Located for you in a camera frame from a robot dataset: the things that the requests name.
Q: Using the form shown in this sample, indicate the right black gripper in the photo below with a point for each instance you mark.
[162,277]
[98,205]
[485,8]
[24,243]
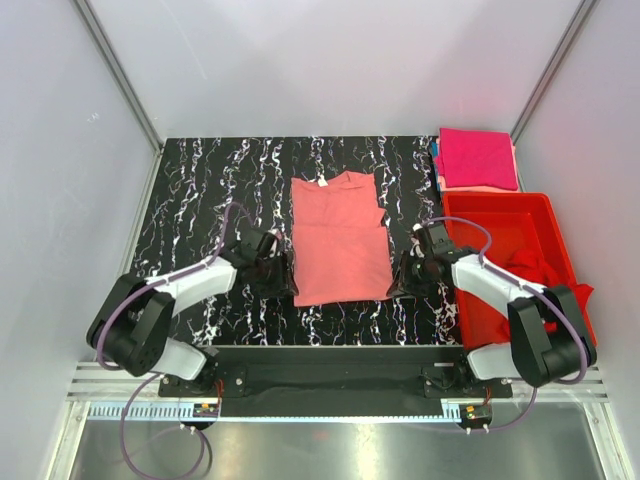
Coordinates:
[400,288]

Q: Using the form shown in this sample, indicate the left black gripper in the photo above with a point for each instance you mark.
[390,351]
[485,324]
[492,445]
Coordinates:
[284,280]

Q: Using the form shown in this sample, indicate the salmon pink t shirt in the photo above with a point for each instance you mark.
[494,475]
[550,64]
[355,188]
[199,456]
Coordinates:
[340,243]

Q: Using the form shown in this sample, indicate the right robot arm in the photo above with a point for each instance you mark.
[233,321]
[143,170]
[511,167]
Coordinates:
[549,341]

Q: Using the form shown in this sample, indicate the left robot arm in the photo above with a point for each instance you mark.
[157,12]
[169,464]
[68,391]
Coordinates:
[132,328]

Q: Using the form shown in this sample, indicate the red t shirt in bin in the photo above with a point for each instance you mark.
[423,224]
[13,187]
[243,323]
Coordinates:
[533,266]

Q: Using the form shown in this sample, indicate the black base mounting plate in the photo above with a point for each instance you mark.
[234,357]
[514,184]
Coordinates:
[337,382]

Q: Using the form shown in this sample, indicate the red plastic bin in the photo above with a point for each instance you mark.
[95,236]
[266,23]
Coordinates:
[514,221]

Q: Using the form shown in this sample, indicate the blue folded t shirt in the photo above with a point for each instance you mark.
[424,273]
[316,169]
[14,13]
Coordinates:
[437,164]

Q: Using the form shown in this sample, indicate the magenta folded t shirt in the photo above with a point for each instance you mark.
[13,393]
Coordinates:
[474,158]

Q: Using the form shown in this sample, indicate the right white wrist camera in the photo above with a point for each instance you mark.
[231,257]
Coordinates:
[420,241]

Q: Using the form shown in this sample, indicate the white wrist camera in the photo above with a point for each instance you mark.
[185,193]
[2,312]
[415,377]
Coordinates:
[270,245]
[420,241]

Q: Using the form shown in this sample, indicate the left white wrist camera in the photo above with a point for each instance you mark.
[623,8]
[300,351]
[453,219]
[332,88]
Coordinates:
[270,245]

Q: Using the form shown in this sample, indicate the white cable duct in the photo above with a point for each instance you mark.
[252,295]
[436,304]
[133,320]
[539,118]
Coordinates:
[192,412]

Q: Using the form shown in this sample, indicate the left aluminium corner post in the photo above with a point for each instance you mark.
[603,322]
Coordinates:
[103,44]

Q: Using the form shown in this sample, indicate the aluminium corner post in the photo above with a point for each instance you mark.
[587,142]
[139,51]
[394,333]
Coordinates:
[559,55]
[103,44]

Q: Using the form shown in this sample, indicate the right aluminium corner post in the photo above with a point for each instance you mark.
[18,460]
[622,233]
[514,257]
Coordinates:
[559,55]

